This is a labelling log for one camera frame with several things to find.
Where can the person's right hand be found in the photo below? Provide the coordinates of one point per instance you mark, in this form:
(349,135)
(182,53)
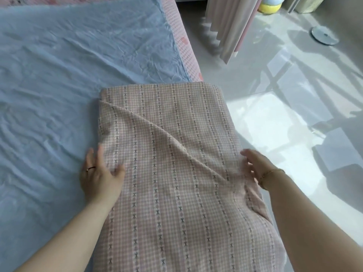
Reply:
(259,165)

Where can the person's left hand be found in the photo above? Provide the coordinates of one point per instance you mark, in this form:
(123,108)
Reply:
(97,184)

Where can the person's right fingers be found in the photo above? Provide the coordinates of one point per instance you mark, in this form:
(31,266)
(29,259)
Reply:
(249,155)

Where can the person's left thumb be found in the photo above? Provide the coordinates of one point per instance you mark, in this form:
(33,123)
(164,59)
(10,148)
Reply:
(119,171)

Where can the pink checked blanket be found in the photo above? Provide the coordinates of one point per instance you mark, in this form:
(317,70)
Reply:
(181,172)

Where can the person's right forearm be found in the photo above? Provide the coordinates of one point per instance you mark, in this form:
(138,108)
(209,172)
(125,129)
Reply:
(309,223)

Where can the person's left forearm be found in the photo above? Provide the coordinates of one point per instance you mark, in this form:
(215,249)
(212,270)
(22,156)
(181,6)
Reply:
(76,237)

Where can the light blue bed sheet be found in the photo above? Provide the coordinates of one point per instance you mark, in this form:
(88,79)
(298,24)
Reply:
(71,90)

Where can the pink curtain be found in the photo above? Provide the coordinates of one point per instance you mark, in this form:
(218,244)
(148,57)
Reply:
(229,25)

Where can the pink checked mattress cover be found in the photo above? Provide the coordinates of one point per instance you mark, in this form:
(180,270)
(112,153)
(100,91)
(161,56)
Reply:
(181,39)

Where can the round metal floor disc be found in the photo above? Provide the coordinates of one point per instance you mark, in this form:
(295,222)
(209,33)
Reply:
(324,35)

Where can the yellow and blue plush toy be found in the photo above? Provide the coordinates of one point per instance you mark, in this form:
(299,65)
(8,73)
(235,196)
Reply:
(269,5)

